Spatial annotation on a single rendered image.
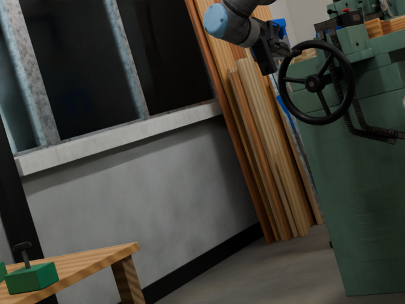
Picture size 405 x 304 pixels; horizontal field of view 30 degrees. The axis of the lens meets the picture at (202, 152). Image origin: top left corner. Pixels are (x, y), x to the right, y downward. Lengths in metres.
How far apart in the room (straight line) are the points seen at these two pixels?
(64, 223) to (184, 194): 0.90
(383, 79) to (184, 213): 1.69
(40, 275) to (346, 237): 1.36
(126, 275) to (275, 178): 2.24
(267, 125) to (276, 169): 0.25
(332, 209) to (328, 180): 0.11
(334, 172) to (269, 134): 1.49
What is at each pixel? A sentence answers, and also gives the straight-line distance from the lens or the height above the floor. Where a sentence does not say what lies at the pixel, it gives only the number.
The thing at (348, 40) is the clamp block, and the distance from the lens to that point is 2.60.
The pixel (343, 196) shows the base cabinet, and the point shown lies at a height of 0.38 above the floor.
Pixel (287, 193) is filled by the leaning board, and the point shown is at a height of 0.26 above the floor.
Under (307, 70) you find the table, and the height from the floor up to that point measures 0.86.
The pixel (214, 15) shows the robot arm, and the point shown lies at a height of 1.07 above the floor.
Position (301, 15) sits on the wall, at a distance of 5.55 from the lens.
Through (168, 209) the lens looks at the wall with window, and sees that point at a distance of 3.91.
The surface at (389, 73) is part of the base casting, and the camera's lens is 2.66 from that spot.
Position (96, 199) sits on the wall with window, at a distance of 3.53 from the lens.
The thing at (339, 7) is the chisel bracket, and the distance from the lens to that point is 2.84.
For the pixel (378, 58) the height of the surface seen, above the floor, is 0.83.
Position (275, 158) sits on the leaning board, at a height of 0.45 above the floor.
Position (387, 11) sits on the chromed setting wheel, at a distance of 2.91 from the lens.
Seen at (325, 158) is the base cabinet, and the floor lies 0.53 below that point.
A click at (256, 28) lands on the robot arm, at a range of 2.25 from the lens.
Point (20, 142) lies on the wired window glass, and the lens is 3.38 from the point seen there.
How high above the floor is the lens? 0.83
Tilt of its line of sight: 3 degrees down
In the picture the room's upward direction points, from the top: 16 degrees counter-clockwise
